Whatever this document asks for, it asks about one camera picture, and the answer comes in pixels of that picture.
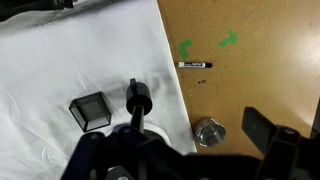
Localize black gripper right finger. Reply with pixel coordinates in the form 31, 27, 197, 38
241, 106, 302, 180

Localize white cloth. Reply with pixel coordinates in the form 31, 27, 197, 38
0, 0, 198, 180

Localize white marker with black cap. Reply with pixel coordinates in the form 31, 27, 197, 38
177, 61, 213, 69

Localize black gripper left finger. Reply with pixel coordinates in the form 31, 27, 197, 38
61, 104, 214, 180

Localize black see-through cube box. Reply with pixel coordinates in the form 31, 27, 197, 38
68, 91, 112, 133

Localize black mug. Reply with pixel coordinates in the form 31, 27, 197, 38
125, 78, 154, 117

